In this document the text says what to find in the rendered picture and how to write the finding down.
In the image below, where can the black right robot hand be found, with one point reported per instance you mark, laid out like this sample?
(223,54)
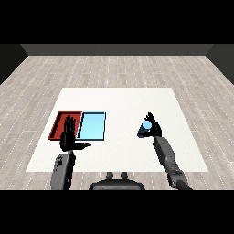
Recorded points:
(155,129)

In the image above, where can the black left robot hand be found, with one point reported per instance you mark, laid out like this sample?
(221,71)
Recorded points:
(68,140)

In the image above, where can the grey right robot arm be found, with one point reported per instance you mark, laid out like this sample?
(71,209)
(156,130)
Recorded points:
(169,161)

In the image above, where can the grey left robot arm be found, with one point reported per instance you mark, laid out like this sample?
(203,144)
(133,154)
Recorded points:
(62,171)

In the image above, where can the small blue can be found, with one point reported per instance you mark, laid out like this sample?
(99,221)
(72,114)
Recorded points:
(145,128)

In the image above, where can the red shallow open box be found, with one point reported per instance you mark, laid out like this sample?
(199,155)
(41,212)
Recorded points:
(63,125)

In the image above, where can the light blue shallow open box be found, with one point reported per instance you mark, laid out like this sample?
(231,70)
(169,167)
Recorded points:
(91,125)

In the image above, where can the dark grey robot body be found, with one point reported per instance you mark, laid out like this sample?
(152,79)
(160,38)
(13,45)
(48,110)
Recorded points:
(117,182)

